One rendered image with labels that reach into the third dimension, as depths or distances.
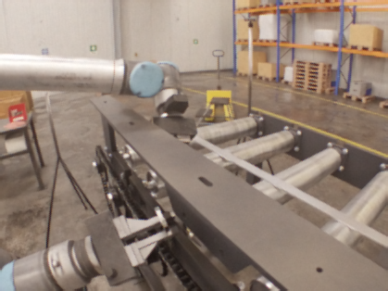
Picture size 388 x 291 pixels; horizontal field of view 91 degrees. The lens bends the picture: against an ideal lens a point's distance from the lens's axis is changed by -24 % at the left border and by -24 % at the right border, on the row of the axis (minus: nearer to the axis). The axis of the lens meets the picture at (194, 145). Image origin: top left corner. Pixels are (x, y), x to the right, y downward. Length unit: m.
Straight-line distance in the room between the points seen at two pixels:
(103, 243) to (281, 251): 0.30
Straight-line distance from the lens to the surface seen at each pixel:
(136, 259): 0.43
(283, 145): 1.27
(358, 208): 0.82
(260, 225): 0.27
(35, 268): 0.47
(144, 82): 0.59
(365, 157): 1.23
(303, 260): 0.25
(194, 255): 0.54
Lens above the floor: 1.35
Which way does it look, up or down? 23 degrees down
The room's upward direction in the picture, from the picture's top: 1 degrees counter-clockwise
